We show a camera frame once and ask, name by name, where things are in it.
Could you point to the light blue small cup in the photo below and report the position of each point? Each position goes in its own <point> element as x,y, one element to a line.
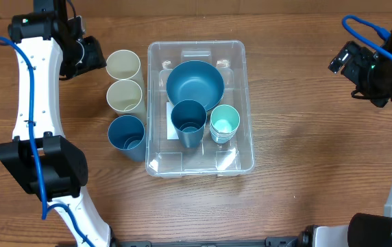
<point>220,140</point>

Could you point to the cream tall cup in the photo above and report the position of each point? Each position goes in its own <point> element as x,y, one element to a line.
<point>126,97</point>
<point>125,65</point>

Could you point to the white paper label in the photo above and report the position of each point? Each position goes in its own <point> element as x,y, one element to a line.
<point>171,133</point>

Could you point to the dark blue tall cup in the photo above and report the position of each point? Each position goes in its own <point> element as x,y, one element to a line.
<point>189,119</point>
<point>127,134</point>

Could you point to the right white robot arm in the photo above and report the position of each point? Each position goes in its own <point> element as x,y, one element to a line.
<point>363,229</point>

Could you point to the pink small cup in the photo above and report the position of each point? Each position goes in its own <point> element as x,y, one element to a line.
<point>223,131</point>

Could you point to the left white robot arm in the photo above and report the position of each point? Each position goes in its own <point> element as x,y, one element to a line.
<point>51,46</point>

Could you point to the mint green small cup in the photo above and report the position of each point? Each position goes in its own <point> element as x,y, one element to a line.
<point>225,119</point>

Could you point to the dark blue bowl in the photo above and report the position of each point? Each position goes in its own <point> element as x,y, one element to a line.
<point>196,80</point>

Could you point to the grey small cup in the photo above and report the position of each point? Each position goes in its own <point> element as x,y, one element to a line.
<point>221,134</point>

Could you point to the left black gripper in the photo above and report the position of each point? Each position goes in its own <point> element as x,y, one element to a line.
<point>97,59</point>

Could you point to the clear plastic storage container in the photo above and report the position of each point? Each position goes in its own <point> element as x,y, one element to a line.
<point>169,158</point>

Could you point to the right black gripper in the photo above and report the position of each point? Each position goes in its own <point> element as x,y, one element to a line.
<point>380,98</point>

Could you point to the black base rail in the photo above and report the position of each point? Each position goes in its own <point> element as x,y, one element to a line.
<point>203,243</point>

